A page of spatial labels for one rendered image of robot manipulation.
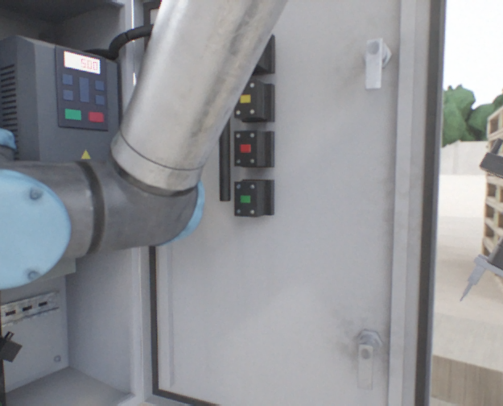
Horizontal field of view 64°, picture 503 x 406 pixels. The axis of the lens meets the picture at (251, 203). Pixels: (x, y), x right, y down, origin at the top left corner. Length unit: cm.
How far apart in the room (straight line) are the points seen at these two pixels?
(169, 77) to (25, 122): 28
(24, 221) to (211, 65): 18
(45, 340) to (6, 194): 48
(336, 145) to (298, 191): 7
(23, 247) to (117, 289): 34
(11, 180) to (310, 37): 36
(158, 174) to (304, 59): 25
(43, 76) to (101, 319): 39
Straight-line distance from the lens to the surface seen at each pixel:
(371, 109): 50
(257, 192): 47
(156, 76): 33
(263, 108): 49
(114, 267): 67
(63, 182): 37
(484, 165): 64
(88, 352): 79
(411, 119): 48
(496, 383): 166
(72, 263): 70
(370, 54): 47
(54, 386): 79
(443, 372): 168
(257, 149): 47
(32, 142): 55
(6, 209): 34
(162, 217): 39
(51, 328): 78
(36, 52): 56
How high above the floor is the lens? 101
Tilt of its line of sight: 5 degrees down
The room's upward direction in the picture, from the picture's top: straight up
